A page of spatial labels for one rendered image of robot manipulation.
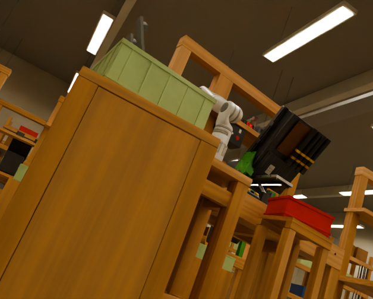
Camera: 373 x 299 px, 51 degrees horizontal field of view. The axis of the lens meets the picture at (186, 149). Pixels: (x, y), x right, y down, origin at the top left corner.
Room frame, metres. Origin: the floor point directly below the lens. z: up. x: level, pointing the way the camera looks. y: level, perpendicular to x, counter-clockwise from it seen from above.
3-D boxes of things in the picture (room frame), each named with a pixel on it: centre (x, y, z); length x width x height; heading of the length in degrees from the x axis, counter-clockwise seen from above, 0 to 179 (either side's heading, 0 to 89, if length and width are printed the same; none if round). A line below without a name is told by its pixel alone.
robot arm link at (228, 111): (1.82, -0.14, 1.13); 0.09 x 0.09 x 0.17; 29
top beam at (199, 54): (2.87, -0.33, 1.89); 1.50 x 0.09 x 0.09; 117
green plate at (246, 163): (2.52, -0.43, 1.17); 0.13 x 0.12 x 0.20; 117
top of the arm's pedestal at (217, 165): (1.83, -0.13, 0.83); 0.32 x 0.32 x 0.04; 25
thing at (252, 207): (2.36, -0.59, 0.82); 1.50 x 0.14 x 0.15; 117
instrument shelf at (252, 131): (2.84, -0.34, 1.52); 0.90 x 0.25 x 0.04; 117
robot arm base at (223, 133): (1.83, -0.14, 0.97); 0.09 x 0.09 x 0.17; 31
